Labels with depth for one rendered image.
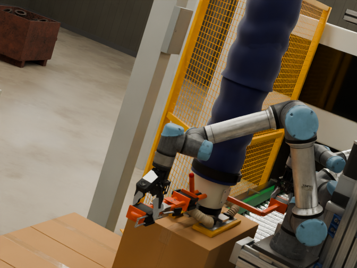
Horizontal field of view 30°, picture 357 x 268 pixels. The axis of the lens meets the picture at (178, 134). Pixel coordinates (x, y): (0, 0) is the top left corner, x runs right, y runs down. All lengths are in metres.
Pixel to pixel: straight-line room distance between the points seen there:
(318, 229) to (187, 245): 0.56
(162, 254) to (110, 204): 1.69
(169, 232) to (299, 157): 0.68
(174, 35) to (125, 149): 0.81
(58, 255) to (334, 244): 1.28
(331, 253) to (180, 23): 1.96
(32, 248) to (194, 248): 0.85
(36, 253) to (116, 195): 1.39
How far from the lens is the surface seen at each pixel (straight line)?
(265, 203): 5.07
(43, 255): 3.16
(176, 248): 2.78
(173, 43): 4.21
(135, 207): 2.44
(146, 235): 2.83
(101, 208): 4.50
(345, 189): 2.85
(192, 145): 2.38
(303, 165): 2.44
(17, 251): 3.14
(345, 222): 2.78
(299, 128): 2.38
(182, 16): 4.20
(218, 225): 2.95
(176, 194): 2.74
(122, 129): 4.35
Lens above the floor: 1.92
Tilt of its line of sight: 13 degrees down
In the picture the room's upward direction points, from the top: 18 degrees clockwise
